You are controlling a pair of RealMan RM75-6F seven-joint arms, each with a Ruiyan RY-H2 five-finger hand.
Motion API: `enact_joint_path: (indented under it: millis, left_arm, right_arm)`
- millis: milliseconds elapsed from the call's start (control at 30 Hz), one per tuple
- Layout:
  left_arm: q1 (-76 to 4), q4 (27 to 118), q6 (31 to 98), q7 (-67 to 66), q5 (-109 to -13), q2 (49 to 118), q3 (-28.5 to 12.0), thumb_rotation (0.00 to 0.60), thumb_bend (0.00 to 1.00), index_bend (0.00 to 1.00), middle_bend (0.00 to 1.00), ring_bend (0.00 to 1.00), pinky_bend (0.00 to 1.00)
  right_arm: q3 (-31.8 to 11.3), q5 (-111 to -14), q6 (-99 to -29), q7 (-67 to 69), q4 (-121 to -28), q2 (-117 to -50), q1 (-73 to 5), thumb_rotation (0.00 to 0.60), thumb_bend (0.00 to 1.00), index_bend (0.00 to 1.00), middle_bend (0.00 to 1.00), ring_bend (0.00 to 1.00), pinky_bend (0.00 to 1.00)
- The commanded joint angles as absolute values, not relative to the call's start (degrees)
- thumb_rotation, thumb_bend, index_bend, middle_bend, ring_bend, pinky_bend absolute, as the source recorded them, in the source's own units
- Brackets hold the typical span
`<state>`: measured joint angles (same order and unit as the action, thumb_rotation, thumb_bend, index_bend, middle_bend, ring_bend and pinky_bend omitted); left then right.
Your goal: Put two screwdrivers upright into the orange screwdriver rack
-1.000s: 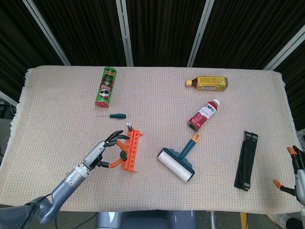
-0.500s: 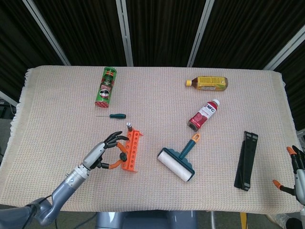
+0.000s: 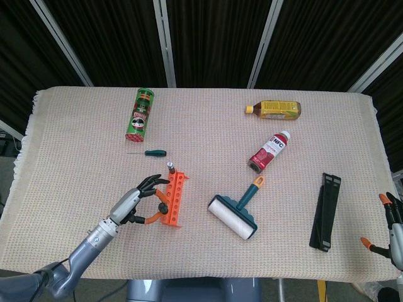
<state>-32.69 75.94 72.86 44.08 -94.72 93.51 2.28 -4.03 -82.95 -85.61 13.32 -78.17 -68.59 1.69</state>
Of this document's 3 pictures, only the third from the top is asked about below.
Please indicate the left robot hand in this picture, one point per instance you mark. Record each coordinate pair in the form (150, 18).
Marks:
(124, 204)

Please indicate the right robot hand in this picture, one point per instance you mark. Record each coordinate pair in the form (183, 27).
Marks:
(396, 242)

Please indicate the black metal precision screwdriver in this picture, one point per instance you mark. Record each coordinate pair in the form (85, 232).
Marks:
(171, 168)

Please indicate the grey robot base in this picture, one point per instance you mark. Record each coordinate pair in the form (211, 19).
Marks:
(189, 291)

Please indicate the orange tool holder rack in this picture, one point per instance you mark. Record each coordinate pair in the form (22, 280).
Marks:
(174, 201)

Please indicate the black bar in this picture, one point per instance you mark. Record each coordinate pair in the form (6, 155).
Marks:
(325, 214)

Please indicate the green Pringles chips can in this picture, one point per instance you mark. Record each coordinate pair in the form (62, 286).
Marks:
(140, 116)

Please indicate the yellow table leg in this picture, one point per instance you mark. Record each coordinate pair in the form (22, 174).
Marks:
(321, 291)

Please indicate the teal lint roller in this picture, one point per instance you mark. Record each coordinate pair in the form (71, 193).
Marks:
(233, 220)

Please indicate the beige woven tablecloth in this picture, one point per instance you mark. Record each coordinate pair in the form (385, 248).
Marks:
(204, 126)

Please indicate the red NFC juice bottle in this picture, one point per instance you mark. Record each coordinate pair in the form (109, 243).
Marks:
(269, 152)

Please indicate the yellow tea bottle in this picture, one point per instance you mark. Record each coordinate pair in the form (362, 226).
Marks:
(277, 110)

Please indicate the grey partition frame post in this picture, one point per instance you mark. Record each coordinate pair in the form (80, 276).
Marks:
(376, 69)
(60, 44)
(11, 129)
(165, 44)
(266, 44)

